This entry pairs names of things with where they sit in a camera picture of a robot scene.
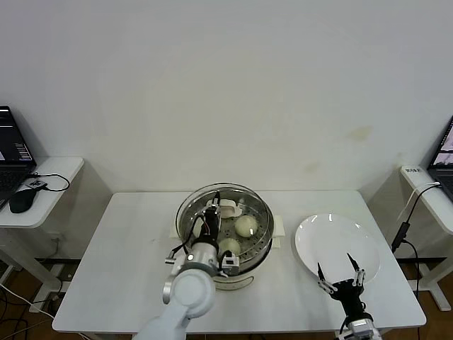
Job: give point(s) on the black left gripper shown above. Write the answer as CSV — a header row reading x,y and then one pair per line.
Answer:
x,y
211,225

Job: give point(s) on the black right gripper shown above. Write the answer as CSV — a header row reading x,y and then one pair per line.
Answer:
x,y
348,292

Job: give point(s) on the glass pot lid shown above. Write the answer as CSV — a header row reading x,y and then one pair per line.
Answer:
x,y
231,209

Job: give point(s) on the stainless steel steamer basket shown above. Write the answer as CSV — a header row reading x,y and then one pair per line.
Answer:
x,y
260,248

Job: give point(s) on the white round plate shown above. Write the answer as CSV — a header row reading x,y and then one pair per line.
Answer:
x,y
329,241

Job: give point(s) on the cream electric cooking pot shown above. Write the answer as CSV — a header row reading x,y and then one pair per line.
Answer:
x,y
244,280

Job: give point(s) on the black metal crossbar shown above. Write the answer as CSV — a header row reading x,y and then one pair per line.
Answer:
x,y
53,261
424,259

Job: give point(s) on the white side desk labelled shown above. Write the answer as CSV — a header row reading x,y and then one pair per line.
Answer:
x,y
435,212

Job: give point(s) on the white label black text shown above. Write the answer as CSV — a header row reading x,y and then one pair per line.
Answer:
x,y
412,170

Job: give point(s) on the black laptop light screen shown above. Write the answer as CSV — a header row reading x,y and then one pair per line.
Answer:
x,y
444,156

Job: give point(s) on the white side desk rounded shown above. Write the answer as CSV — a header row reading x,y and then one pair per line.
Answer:
x,y
53,205

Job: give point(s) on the small black usb hub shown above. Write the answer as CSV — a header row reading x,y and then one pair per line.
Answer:
x,y
35,184

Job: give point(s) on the black computer mouse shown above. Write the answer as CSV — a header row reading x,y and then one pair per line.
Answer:
x,y
21,203

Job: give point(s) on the black laptop dark screen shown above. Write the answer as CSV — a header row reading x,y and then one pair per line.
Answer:
x,y
10,141

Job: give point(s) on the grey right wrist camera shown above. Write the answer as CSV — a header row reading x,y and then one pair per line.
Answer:
x,y
361,326

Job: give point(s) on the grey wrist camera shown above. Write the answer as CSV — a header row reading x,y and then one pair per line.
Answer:
x,y
230,263
361,326

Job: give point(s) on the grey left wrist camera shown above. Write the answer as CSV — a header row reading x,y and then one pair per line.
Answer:
x,y
230,263

